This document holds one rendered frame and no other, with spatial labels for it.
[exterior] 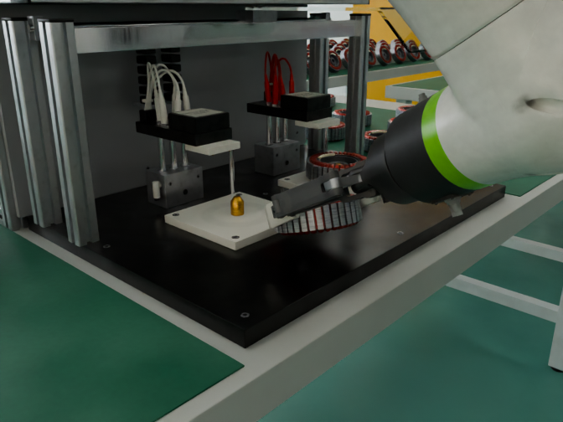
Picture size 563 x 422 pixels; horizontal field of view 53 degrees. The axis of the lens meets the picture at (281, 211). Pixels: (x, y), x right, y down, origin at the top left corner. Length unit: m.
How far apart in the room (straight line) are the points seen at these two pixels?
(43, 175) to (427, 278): 0.54
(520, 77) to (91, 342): 0.45
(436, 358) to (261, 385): 1.43
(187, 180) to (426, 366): 1.20
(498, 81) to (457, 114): 0.06
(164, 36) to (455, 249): 0.50
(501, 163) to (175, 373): 0.33
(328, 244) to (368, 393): 1.05
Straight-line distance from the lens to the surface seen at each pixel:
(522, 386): 1.90
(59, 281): 0.75
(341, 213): 0.67
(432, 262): 0.78
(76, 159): 0.76
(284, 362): 0.56
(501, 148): 0.43
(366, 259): 0.71
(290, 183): 0.97
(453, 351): 1.99
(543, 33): 0.41
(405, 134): 0.50
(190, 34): 0.85
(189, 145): 0.83
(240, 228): 0.77
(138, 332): 0.61
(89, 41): 0.76
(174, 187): 0.90
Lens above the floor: 1.07
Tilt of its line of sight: 20 degrees down
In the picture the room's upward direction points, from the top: straight up
